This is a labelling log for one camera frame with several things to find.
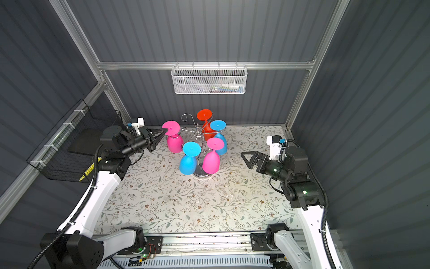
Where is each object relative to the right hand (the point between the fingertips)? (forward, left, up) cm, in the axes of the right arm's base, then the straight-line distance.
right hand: (251, 156), depth 64 cm
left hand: (+9, +32, +5) cm, 34 cm away
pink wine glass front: (+4, +16, -10) cm, 20 cm away
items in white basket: (+45, +10, +2) cm, 46 cm away
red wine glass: (+24, +20, +1) cm, 31 cm away
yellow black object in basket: (-4, +66, -6) cm, 67 cm away
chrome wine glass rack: (+15, +23, -2) cm, 27 cm away
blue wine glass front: (+3, +27, -10) cm, 28 cm away
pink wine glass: (+11, +33, -5) cm, 35 cm away
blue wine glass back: (+18, +13, -1) cm, 22 cm away
